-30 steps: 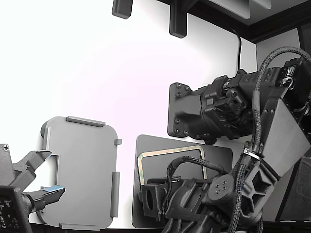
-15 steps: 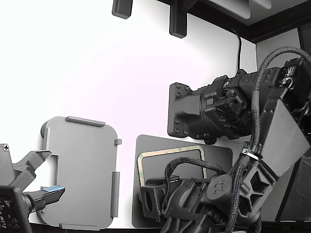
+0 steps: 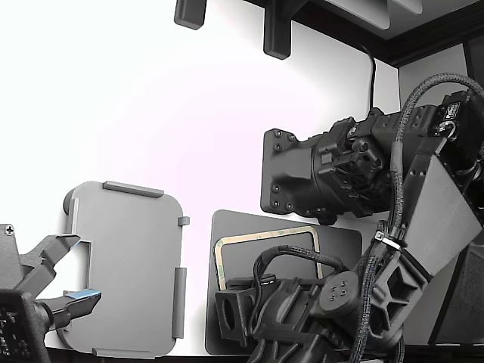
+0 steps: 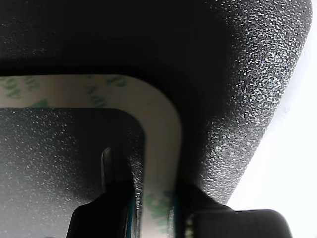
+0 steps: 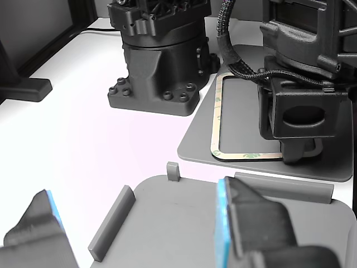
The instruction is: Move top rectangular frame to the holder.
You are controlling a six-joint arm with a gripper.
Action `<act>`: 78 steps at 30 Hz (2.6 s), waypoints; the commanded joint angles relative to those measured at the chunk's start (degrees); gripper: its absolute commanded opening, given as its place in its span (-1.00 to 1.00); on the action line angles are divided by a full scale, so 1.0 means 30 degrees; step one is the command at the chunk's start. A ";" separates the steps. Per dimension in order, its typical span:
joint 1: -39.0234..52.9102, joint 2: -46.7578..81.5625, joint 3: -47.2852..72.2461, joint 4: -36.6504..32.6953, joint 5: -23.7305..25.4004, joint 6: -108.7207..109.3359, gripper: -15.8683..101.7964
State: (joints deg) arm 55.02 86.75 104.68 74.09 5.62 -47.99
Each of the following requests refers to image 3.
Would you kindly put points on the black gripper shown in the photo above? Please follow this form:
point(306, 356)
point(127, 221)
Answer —
point(276, 310)

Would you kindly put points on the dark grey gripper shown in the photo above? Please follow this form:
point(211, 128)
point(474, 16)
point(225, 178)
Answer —
point(8, 261)

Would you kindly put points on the small dark grey bracket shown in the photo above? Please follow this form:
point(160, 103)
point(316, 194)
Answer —
point(189, 13)

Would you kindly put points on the grey plastic holder tray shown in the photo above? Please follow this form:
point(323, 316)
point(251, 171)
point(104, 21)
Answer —
point(132, 246)

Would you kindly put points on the long dark grey bracket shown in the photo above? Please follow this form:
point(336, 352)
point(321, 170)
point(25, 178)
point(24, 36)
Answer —
point(276, 34)

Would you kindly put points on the dark tinted side panel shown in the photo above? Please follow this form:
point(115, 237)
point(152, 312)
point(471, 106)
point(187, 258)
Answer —
point(465, 302)

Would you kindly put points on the black enclosure frame beam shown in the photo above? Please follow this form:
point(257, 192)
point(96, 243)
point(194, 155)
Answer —
point(416, 41)

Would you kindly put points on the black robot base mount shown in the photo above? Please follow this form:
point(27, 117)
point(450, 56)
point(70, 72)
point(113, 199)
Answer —
point(287, 170)

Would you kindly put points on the dark grey mat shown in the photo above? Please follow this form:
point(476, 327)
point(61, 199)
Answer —
point(242, 261)

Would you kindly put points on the beige rectangular adhesive frame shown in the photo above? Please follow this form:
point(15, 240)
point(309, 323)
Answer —
point(264, 235)

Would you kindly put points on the black camera module with mount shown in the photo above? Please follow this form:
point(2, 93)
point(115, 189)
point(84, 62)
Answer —
point(19, 325)

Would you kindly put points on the light grey panel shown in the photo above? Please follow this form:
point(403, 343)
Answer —
point(363, 9)

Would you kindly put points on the black six-joint robot arm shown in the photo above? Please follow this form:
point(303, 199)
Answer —
point(435, 211)

